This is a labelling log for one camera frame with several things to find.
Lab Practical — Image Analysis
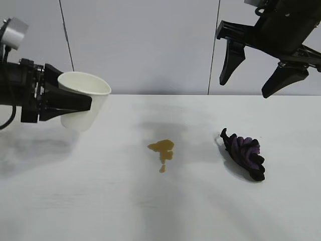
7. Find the brown liquid spill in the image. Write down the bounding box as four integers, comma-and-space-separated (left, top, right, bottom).
147, 139, 175, 174

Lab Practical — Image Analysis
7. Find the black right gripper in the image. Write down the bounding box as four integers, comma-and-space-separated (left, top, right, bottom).
215, 0, 321, 99

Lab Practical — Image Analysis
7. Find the thin black hanging cable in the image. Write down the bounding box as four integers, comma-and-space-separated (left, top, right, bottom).
59, 0, 75, 72
207, 0, 221, 96

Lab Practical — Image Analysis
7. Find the purple and black cloth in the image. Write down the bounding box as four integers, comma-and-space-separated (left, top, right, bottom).
220, 128, 266, 182

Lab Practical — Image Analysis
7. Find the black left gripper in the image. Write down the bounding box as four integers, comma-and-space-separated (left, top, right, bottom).
19, 58, 93, 124

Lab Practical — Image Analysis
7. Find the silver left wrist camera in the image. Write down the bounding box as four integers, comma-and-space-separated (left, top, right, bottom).
0, 17, 29, 50

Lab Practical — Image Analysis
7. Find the white paper cup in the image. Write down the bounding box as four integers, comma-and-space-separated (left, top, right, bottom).
57, 71, 112, 132

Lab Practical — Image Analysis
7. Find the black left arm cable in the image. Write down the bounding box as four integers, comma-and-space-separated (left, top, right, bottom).
0, 104, 17, 130

